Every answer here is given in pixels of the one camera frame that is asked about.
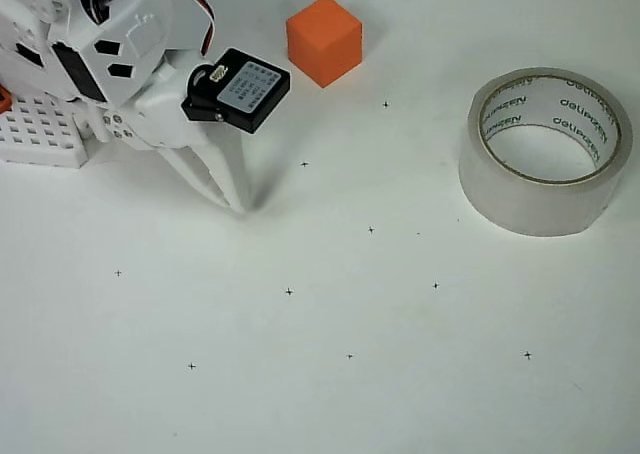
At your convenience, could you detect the white perforated base plate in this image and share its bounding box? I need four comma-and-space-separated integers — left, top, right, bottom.
0, 93, 89, 170

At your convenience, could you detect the clear packing tape roll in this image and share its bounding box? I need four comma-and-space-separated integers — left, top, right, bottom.
458, 66, 634, 238

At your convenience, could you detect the orange cube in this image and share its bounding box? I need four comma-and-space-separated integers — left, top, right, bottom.
285, 0, 363, 89

